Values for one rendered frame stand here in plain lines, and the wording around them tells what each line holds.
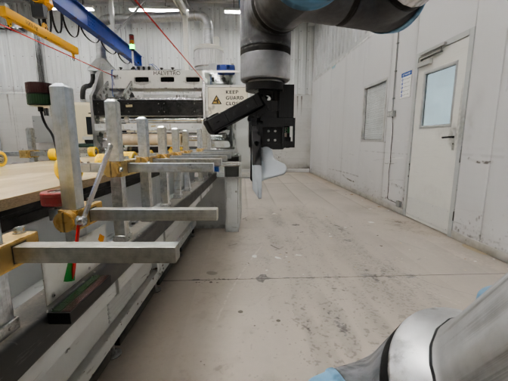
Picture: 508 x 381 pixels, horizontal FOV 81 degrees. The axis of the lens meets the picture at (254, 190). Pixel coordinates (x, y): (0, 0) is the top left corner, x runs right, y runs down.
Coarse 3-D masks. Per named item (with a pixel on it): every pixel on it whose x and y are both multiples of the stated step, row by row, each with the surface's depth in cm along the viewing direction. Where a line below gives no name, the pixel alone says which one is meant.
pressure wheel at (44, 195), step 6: (42, 192) 75; (48, 192) 77; (54, 192) 76; (42, 198) 74; (48, 198) 74; (54, 198) 74; (60, 198) 75; (42, 204) 74; (48, 204) 74; (54, 204) 74; (60, 204) 75
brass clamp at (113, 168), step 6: (108, 162) 94; (114, 162) 94; (120, 162) 95; (126, 162) 99; (132, 162) 104; (108, 168) 93; (114, 168) 93; (120, 168) 94; (126, 168) 99; (108, 174) 93; (114, 174) 93; (120, 174) 95; (126, 174) 99
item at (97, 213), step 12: (96, 216) 77; (108, 216) 77; (120, 216) 77; (132, 216) 77; (144, 216) 77; (156, 216) 77; (168, 216) 77; (180, 216) 77; (192, 216) 77; (204, 216) 77; (216, 216) 77
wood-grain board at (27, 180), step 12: (0, 168) 147; (12, 168) 147; (24, 168) 147; (36, 168) 147; (48, 168) 147; (0, 180) 103; (12, 180) 103; (24, 180) 103; (36, 180) 103; (48, 180) 103; (84, 180) 103; (108, 180) 121; (0, 192) 79; (12, 192) 79; (24, 192) 79; (36, 192) 81; (0, 204) 69; (12, 204) 73; (24, 204) 77
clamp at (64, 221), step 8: (80, 208) 74; (56, 216) 70; (64, 216) 70; (72, 216) 70; (88, 216) 76; (56, 224) 70; (64, 224) 70; (72, 224) 70; (88, 224) 76; (64, 232) 71
